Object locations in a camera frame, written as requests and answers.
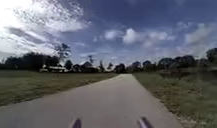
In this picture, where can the grey paved path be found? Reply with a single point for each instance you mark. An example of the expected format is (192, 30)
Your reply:
(106, 103)

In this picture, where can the tall thin tree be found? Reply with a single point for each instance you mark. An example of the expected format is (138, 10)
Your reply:
(62, 51)

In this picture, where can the low building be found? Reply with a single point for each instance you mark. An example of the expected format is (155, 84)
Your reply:
(54, 69)

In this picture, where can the robot's own part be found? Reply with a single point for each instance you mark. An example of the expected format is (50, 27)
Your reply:
(77, 123)
(144, 122)

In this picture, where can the row of distant trees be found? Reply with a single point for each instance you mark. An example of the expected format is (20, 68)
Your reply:
(29, 61)
(176, 62)

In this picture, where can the grass field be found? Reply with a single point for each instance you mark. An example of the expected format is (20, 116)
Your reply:
(36, 85)

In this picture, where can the grass verge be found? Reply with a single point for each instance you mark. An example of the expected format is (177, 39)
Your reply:
(189, 96)

